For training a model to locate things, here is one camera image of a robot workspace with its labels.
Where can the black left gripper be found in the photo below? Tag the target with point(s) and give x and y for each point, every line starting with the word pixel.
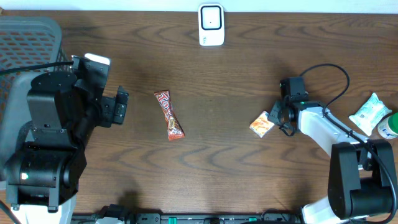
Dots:
pixel 109 110

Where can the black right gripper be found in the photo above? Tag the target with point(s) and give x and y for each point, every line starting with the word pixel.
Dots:
pixel 273 116

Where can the orange white tissue pack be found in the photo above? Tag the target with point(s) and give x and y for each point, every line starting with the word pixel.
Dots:
pixel 261 125

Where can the orange candy bar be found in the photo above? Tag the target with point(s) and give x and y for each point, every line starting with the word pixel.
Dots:
pixel 174 129

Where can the green lid jar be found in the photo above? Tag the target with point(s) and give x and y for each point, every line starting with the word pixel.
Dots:
pixel 387 128

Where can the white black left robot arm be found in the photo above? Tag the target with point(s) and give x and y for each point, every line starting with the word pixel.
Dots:
pixel 48 124

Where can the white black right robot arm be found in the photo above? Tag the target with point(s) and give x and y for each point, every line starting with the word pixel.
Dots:
pixel 362 176

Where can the white barcode scanner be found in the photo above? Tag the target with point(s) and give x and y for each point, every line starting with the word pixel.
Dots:
pixel 211 23

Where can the dark grey plastic basket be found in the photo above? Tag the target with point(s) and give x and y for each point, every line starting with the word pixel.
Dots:
pixel 25 42

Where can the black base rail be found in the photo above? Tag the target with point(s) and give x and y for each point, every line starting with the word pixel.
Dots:
pixel 119 214

